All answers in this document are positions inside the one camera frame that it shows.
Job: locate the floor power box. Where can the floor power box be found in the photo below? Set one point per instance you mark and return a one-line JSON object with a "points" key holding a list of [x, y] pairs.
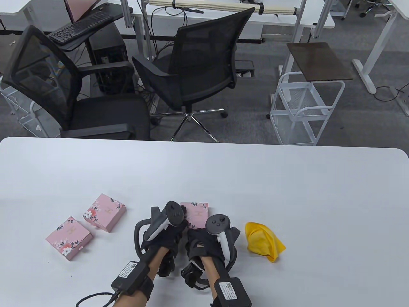
{"points": [[244, 66]]}

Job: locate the black keyboard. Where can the black keyboard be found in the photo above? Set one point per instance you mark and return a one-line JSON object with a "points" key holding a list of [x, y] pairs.
{"points": [[80, 27]]}

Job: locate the person's right forearm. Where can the person's right forearm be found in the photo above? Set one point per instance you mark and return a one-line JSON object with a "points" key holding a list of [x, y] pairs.
{"points": [[209, 268]]}

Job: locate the black computer tower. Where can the black computer tower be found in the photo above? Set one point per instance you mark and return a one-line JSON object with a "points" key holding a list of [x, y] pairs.
{"points": [[108, 54]]}

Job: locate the white desk with angled leg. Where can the white desk with angled leg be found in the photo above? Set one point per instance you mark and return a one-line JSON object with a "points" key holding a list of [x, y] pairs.
{"points": [[381, 38]]}

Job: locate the yellow cleaning cloth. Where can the yellow cleaning cloth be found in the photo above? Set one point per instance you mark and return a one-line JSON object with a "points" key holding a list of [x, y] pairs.
{"points": [[263, 240]]}

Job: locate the black chair with chrome base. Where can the black chair with chrome base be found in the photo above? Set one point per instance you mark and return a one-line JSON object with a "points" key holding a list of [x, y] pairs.
{"points": [[198, 54]]}

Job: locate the person's right hand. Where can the person's right hand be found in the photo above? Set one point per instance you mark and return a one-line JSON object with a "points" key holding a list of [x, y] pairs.
{"points": [[198, 243]]}

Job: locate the person's left forearm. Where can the person's left forearm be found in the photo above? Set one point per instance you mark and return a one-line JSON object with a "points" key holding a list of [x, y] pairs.
{"points": [[153, 265]]}

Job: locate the person's left hand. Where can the person's left hand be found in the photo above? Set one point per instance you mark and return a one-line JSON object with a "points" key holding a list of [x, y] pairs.
{"points": [[174, 235]]}

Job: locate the pink floral jewelry box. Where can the pink floral jewelry box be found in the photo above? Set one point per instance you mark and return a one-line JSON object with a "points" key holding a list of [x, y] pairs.
{"points": [[104, 212], [198, 212], [68, 238]]}

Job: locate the black left forearm module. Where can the black left forearm module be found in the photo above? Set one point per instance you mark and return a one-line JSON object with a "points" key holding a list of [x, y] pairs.
{"points": [[129, 276]]}

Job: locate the black mesh office chair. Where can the black mesh office chair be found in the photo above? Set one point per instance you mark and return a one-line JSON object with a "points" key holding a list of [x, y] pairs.
{"points": [[105, 115]]}

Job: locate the black right forearm module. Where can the black right forearm module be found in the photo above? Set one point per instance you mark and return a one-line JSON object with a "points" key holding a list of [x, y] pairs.
{"points": [[231, 292]]}

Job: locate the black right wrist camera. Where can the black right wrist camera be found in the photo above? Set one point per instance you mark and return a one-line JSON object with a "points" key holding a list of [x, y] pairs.
{"points": [[191, 275]]}

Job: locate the brown board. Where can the brown board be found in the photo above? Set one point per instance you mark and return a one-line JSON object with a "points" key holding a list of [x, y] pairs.
{"points": [[319, 60]]}

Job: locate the grey hand controller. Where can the grey hand controller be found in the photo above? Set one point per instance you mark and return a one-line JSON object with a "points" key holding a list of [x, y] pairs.
{"points": [[174, 212], [218, 224]]}

